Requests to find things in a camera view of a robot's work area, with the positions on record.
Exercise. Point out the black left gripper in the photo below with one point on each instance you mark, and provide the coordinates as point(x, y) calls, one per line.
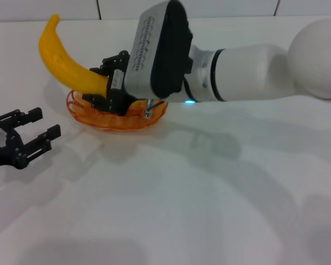
point(0, 149)

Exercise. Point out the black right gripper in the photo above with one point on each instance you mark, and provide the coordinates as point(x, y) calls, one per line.
point(117, 99)

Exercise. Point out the orange plastic woven basket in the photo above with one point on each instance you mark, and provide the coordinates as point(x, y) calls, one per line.
point(113, 124)

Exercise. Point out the yellow banana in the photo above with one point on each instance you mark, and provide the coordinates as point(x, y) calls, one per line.
point(60, 63)

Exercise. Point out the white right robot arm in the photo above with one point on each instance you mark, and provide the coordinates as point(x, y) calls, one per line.
point(251, 71)

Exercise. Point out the grey and black camera box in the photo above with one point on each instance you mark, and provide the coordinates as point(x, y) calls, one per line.
point(154, 49)

